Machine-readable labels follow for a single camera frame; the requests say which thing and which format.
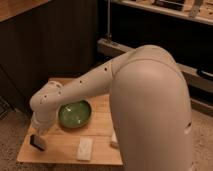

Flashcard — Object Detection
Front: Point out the white rectangular block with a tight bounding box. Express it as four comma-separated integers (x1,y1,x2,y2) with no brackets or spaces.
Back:
77,137,93,161

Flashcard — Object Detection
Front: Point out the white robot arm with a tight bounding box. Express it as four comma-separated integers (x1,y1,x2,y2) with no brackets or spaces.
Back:
30,45,194,171

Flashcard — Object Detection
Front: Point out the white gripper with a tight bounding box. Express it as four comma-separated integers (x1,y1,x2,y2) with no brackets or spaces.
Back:
31,113,54,136

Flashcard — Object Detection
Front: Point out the black eraser block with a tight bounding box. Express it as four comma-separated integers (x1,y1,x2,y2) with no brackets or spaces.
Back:
30,134,46,151

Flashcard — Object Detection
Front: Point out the green bowl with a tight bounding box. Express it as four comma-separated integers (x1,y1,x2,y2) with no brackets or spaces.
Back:
58,100,92,129

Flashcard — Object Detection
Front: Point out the wooden upper shelf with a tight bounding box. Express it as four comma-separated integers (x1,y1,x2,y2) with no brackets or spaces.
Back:
112,0,213,26

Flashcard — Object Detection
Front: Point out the wooden table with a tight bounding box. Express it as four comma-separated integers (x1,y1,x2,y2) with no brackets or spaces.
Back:
17,95,123,166

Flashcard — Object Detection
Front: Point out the vertical metal pole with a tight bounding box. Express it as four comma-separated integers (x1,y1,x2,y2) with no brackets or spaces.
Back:
107,0,111,42

